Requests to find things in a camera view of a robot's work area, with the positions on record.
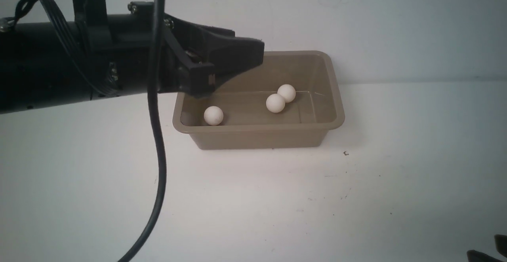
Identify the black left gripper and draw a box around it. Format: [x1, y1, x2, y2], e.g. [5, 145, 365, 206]
[152, 13, 265, 98]

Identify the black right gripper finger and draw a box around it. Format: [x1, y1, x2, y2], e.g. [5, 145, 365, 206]
[467, 251, 502, 262]
[494, 234, 507, 258]

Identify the white ping-pong ball with logo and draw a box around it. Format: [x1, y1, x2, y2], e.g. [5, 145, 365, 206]
[203, 106, 224, 126]

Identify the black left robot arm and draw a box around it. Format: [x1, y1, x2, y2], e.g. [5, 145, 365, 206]
[0, 14, 265, 114]

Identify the tan plastic storage bin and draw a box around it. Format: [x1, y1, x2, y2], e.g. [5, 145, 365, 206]
[172, 51, 345, 150]

